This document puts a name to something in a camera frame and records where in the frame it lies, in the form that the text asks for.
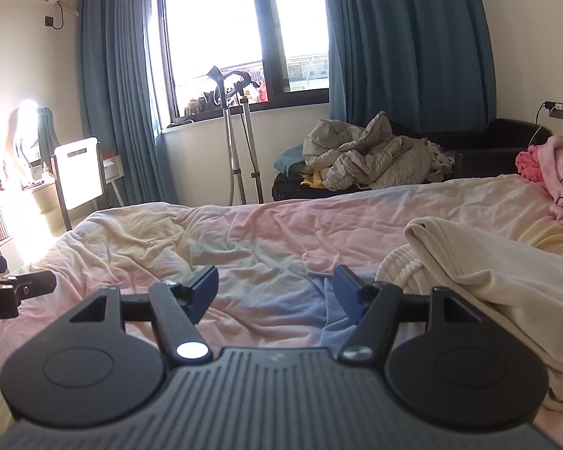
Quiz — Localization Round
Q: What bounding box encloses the dark framed window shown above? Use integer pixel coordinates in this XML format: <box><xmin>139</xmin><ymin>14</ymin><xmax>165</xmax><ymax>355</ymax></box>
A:
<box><xmin>152</xmin><ymin>0</ymin><xmax>331</xmax><ymax>125</ymax></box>

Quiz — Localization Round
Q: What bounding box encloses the pastel bed sheet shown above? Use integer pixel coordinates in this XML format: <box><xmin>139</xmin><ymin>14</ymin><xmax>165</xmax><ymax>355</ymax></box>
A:
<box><xmin>0</xmin><ymin>173</ymin><xmax>563</xmax><ymax>450</ymax></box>

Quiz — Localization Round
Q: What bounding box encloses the dark sofa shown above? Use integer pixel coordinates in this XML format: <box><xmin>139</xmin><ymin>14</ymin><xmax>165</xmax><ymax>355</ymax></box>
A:
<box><xmin>271</xmin><ymin>118</ymin><xmax>553</xmax><ymax>203</ymax></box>

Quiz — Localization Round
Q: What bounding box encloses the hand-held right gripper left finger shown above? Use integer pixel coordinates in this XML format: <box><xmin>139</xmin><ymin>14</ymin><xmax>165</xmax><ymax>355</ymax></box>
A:
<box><xmin>68</xmin><ymin>265</ymin><xmax>219</xmax><ymax>362</ymax></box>

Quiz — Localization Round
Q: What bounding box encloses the charger cable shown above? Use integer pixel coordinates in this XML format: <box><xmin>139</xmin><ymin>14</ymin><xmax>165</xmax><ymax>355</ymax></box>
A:
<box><xmin>527</xmin><ymin>104</ymin><xmax>552</xmax><ymax>147</ymax></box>

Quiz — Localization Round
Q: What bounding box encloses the white chair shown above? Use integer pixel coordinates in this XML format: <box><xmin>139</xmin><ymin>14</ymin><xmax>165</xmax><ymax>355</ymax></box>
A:
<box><xmin>51</xmin><ymin>136</ymin><xmax>107</xmax><ymax>231</ymax></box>

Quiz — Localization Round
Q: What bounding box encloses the teal pillow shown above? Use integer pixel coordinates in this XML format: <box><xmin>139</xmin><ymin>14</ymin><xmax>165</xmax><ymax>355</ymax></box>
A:
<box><xmin>274</xmin><ymin>145</ymin><xmax>311</xmax><ymax>175</ymax></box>

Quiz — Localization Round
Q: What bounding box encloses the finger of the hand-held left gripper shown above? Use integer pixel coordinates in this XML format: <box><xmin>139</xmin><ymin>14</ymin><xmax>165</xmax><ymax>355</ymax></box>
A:
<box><xmin>0</xmin><ymin>269</ymin><xmax>57</xmax><ymax>300</ymax></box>

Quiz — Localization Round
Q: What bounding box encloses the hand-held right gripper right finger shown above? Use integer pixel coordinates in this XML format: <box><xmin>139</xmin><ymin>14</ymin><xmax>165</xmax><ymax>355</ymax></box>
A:
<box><xmin>333</xmin><ymin>265</ymin><xmax>491</xmax><ymax>364</ymax></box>

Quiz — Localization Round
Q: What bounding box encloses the grey quilted blanket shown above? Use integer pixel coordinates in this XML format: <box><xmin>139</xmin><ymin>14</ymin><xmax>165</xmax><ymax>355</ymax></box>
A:
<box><xmin>303</xmin><ymin>111</ymin><xmax>444</xmax><ymax>191</ymax></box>

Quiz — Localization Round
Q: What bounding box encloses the white patterned cloth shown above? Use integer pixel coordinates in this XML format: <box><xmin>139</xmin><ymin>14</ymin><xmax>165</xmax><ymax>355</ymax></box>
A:
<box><xmin>426</xmin><ymin>139</ymin><xmax>457</xmax><ymax>183</ymax></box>

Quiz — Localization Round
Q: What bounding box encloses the teal curtain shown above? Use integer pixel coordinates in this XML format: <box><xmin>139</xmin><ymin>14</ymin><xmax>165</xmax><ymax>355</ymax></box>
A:
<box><xmin>320</xmin><ymin>0</ymin><xmax>498</xmax><ymax>134</ymax></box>
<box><xmin>77</xmin><ymin>0</ymin><xmax>179</xmax><ymax>207</ymax></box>

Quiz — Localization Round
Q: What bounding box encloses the white garment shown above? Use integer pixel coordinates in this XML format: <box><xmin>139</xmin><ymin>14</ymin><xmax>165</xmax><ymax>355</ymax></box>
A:
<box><xmin>376</xmin><ymin>216</ymin><xmax>563</xmax><ymax>414</ymax></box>

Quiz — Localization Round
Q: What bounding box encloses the white side table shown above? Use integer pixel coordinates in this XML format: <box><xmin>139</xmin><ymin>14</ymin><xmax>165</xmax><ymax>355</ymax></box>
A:
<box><xmin>102</xmin><ymin>154</ymin><xmax>124</xmax><ymax>208</ymax></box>

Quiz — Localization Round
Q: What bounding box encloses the garment steamer stand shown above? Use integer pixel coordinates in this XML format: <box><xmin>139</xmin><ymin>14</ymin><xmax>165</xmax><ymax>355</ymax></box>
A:
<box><xmin>205</xmin><ymin>66</ymin><xmax>266</xmax><ymax>206</ymax></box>

